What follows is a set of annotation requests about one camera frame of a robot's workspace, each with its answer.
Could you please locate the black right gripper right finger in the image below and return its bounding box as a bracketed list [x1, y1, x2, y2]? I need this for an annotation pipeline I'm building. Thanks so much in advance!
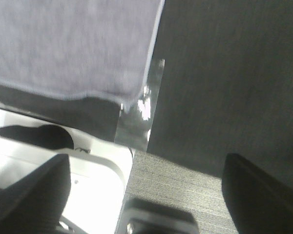
[222, 154, 293, 234]

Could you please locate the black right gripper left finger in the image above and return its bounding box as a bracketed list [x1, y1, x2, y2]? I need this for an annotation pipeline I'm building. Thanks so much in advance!
[0, 154, 71, 234]

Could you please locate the grey towel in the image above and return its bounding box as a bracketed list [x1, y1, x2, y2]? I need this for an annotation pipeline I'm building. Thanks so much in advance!
[0, 0, 165, 109]

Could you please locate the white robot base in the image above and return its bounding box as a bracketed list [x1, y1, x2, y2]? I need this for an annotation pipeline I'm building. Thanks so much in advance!
[0, 109, 133, 234]

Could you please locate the right clear tape strip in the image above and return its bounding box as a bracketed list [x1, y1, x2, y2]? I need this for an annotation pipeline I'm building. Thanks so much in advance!
[114, 59, 165, 152]

